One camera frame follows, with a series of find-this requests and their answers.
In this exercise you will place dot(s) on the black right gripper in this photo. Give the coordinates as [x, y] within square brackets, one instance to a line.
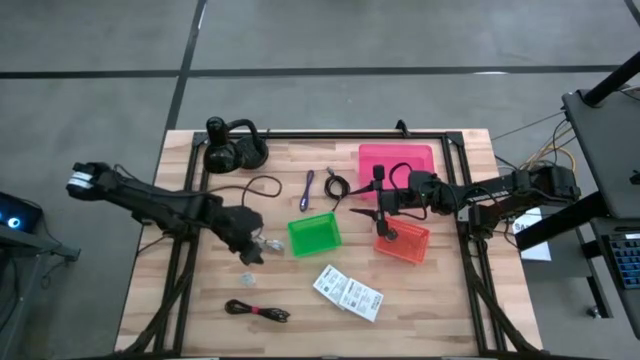
[397, 200]

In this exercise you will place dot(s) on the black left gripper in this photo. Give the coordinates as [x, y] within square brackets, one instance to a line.
[240, 227]

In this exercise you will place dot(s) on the small clear plastic bag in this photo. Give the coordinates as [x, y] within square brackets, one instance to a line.
[247, 279]

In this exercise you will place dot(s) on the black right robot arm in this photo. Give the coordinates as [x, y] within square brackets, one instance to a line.
[500, 197]

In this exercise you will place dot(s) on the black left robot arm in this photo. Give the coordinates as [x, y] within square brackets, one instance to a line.
[150, 200]

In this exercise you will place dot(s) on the pink plastic bin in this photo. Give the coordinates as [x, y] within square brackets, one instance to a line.
[395, 155]

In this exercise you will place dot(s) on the orange plastic basket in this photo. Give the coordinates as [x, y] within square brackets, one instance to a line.
[412, 245]

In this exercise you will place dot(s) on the green plastic basket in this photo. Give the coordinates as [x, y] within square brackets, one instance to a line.
[314, 235]

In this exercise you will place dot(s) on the black gooseneck desk lamp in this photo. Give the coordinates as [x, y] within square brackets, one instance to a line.
[220, 155]

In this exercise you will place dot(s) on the white paper sheet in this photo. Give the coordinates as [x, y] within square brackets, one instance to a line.
[537, 252]

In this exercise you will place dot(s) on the black device with blue light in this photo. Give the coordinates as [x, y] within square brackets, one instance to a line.
[17, 215]

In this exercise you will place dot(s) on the grey side desk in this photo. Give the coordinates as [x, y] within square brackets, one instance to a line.
[610, 150]

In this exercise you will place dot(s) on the black keyboard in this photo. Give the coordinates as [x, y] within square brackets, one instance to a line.
[625, 260]

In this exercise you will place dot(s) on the black pole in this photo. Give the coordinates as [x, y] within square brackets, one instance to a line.
[610, 82]

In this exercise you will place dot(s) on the black aluminium table frame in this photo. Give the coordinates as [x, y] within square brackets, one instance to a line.
[325, 135]

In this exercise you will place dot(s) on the black frame clamp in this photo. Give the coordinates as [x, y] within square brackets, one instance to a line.
[401, 127]

